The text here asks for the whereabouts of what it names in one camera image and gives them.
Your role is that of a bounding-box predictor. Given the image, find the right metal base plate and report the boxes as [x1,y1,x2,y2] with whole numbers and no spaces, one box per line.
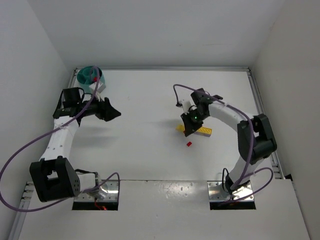
[207,181,254,203]

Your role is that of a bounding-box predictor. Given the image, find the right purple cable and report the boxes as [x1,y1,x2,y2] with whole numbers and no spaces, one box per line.
[172,83,273,205]

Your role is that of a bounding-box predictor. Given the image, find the teal divided round container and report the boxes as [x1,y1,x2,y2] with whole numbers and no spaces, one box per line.
[76,66,105,93]

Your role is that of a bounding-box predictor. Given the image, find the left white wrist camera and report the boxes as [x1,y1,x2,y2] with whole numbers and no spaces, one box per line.
[89,81,106,94]

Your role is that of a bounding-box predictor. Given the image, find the purple cable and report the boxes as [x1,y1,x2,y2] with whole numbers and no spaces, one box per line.
[172,83,273,205]
[0,65,121,213]

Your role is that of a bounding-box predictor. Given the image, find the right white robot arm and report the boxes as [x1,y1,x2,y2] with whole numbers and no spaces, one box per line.
[176,88,277,194]

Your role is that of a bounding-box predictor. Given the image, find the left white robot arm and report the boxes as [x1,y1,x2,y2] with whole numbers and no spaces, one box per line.
[29,87,121,202]

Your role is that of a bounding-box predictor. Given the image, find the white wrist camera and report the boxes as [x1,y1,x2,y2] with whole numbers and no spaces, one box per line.
[176,99,193,114]
[89,81,106,94]

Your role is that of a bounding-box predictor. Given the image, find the short yellow lego brick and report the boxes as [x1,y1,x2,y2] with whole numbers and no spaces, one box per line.
[175,124,185,133]

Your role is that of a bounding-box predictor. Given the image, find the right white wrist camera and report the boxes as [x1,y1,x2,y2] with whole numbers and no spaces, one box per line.
[176,99,193,114]

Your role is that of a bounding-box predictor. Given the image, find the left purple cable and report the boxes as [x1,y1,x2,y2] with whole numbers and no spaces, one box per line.
[0,65,121,213]

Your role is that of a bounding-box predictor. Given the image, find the metal base plate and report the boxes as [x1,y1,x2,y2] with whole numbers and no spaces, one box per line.
[74,180,119,203]
[207,181,254,203]

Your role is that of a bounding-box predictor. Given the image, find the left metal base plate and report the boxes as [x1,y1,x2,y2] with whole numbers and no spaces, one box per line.
[74,180,119,203]

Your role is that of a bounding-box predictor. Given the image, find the long yellow lego brick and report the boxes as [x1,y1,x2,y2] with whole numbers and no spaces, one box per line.
[195,127,213,137]

